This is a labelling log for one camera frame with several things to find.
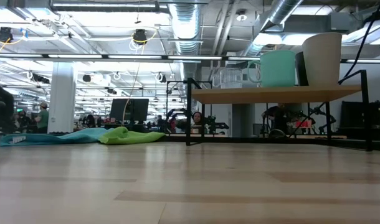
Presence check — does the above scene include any clear glass mug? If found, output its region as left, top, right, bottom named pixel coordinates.
left=212, top=67, right=244, bottom=90

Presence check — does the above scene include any teal mug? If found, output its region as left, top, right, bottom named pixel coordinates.
left=247, top=49, right=297, bottom=88

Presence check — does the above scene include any beige tapered cup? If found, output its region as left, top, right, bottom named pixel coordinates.
left=302, top=32, right=343, bottom=87

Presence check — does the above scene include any person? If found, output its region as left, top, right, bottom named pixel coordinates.
left=191, top=111, right=205, bottom=134
left=260, top=104, right=292, bottom=138
left=34, top=101, right=50, bottom=134
left=17, top=109, right=31, bottom=129

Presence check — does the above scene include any dark background monitor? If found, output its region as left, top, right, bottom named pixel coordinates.
left=110, top=98, right=150, bottom=126

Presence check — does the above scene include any green cloth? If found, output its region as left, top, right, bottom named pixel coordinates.
left=98, top=126, right=166, bottom=146

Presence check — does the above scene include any long ceiling light bar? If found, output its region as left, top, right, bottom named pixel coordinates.
left=0, top=52, right=262, bottom=63

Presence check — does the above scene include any white building column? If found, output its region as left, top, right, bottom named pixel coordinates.
left=47, top=61, right=78, bottom=134

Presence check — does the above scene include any blue cloth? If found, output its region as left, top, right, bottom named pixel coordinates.
left=0, top=127, right=112, bottom=147

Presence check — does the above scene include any black equipment case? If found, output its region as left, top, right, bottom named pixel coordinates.
left=338, top=100, right=380, bottom=141

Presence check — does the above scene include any wooden shelf with black frame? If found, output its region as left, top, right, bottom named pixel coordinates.
left=166, top=69, right=373, bottom=152

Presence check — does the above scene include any silver spiral duct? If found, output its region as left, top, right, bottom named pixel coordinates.
left=241, top=0, right=305, bottom=57
left=168, top=0, right=203, bottom=56

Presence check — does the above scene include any black ceiling cable reel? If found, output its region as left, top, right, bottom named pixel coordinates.
left=132, top=29, right=148, bottom=45
left=0, top=27, right=14, bottom=44

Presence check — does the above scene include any grey rectangular duct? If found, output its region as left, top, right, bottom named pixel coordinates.
left=282, top=14, right=333, bottom=34

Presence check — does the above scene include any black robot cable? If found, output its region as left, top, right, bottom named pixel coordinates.
left=342, top=0, right=380, bottom=78

